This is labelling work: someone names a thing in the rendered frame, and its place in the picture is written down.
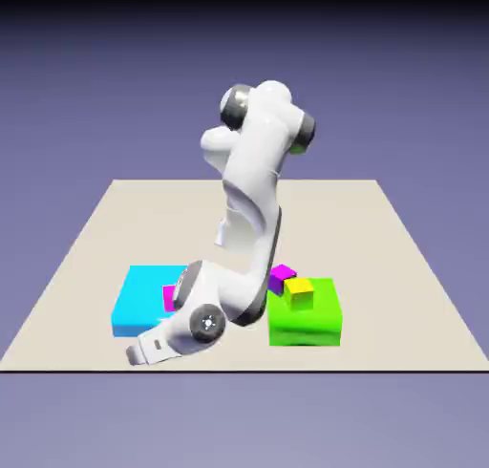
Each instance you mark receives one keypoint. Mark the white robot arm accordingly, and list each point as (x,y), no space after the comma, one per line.
(252,162)

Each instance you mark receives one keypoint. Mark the small magenta cube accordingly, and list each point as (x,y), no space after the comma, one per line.
(168,298)

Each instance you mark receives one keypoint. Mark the large cyan box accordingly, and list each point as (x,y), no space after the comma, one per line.
(139,296)

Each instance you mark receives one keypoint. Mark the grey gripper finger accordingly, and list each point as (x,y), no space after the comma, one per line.
(132,355)

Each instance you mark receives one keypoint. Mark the small purple cube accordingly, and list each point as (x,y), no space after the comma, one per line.
(280,275)

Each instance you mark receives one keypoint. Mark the large green box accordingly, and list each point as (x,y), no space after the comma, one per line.
(305,324)

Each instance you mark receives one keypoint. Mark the small yellow cube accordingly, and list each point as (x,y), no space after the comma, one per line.
(300,294)

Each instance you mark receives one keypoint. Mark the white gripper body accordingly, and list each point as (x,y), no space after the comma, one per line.
(158,345)

